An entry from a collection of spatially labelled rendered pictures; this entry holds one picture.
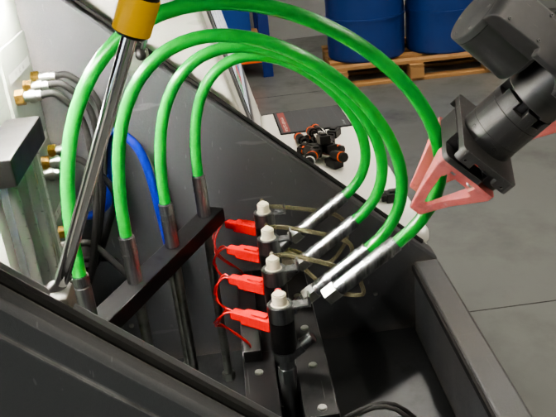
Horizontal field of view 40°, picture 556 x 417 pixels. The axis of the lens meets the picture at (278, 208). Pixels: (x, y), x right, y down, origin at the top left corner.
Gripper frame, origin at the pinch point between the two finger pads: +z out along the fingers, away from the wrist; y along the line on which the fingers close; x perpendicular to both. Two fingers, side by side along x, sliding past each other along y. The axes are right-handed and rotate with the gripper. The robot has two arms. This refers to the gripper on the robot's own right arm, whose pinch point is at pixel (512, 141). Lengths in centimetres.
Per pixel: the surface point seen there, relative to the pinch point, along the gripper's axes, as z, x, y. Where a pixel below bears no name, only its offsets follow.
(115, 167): 26.8, 15.5, 33.5
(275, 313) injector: 25.8, 20.3, 10.9
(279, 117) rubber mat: 46, -80, 15
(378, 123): 6.4, 8.5, 14.8
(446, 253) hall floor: 87, -193, -85
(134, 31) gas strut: -2, 52, 35
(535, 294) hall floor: 65, -161, -107
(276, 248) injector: 28.4, 4.3, 12.1
